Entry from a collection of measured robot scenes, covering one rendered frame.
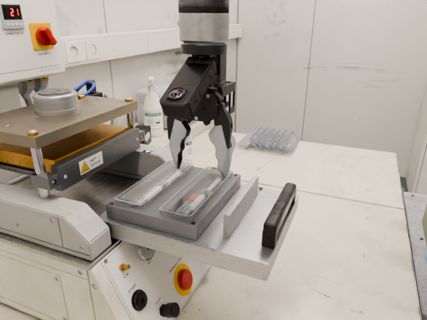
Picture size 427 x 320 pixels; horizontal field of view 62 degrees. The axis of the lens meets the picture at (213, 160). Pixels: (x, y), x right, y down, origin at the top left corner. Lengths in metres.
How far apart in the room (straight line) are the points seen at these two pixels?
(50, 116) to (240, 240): 0.41
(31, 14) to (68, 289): 0.56
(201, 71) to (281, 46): 2.48
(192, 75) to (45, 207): 0.31
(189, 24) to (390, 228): 0.78
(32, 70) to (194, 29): 0.45
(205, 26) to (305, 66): 2.46
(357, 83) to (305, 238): 2.11
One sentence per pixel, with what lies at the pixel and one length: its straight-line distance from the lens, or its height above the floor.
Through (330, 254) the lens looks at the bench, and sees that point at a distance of 0.92.
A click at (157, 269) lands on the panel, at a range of 0.70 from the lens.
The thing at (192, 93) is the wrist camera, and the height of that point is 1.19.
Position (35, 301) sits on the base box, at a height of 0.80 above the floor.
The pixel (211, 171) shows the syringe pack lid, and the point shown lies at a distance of 0.68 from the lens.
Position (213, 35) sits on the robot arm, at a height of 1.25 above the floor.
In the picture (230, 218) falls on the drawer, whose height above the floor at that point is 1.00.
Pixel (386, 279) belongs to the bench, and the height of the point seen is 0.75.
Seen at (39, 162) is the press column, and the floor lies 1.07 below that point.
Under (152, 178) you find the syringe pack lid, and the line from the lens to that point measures 0.66.
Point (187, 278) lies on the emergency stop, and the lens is 0.75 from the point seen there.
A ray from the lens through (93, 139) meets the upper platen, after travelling 0.73.
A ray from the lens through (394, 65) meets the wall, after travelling 2.94.
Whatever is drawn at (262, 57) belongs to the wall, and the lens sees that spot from 3.04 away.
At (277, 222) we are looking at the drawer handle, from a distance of 0.53.
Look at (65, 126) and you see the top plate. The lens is 0.65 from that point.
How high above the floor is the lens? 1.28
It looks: 22 degrees down
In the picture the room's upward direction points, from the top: straight up
